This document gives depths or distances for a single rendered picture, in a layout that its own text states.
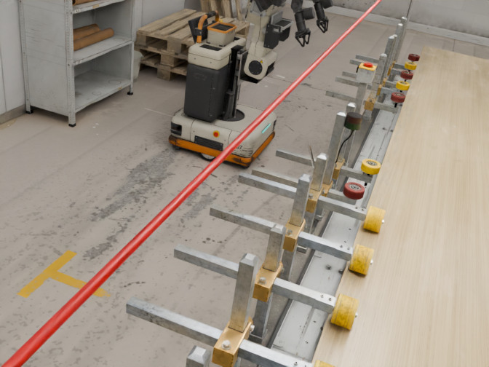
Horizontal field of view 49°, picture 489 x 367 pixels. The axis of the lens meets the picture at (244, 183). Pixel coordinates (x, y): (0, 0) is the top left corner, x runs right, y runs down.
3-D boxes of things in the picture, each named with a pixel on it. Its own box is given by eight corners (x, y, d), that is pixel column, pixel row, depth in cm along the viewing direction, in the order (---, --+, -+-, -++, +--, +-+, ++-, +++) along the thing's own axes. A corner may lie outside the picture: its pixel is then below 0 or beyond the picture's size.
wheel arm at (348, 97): (324, 97, 326) (326, 89, 323) (326, 95, 328) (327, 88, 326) (396, 115, 315) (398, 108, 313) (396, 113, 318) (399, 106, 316)
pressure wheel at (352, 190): (336, 212, 211) (343, 187, 205) (340, 203, 217) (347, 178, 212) (356, 218, 209) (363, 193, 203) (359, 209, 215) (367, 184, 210)
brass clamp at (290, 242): (275, 247, 165) (278, 233, 162) (288, 225, 176) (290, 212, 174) (295, 253, 163) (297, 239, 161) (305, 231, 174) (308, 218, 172)
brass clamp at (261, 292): (247, 296, 144) (249, 281, 141) (263, 267, 155) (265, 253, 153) (268, 304, 142) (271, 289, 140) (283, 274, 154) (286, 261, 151)
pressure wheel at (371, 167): (364, 191, 228) (370, 167, 223) (352, 182, 234) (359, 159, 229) (378, 188, 232) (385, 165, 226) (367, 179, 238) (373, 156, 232)
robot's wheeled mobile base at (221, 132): (166, 145, 408) (168, 115, 396) (201, 118, 461) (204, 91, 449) (248, 170, 392) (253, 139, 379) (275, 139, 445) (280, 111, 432)
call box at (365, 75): (354, 82, 242) (359, 65, 239) (357, 79, 248) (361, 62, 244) (370, 86, 241) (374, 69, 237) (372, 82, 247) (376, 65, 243)
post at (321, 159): (292, 266, 206) (316, 154, 182) (295, 261, 209) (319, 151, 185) (300, 269, 205) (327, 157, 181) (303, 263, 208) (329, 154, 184)
